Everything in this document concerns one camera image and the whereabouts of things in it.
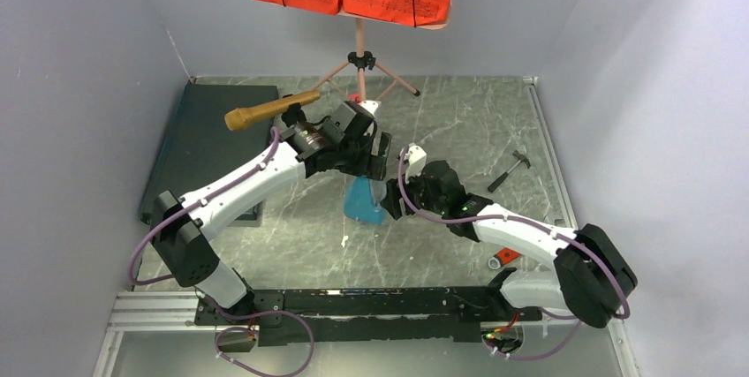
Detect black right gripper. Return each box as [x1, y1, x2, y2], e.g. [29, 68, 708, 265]
[381, 162, 447, 219]

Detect black microphone stand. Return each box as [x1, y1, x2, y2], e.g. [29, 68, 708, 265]
[281, 94, 306, 128]

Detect blue metronome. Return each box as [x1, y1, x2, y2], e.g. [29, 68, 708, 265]
[344, 177, 386, 225]

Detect gold microphone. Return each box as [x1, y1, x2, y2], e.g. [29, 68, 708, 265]
[224, 90, 322, 132]

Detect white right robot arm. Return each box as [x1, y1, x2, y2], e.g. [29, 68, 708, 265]
[382, 160, 638, 328]

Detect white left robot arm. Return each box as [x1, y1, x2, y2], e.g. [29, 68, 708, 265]
[147, 100, 391, 324]

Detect small black hammer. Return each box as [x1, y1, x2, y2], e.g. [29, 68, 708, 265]
[487, 150, 531, 192]

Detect pink music stand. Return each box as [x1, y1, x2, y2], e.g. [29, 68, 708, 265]
[307, 9, 421, 101]

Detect red adjustable wrench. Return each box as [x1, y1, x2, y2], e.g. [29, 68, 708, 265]
[487, 248, 520, 270]

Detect dark blue audio receiver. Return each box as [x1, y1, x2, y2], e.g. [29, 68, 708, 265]
[139, 84, 279, 225]

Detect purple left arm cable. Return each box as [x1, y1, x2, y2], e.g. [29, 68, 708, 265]
[128, 125, 317, 377]

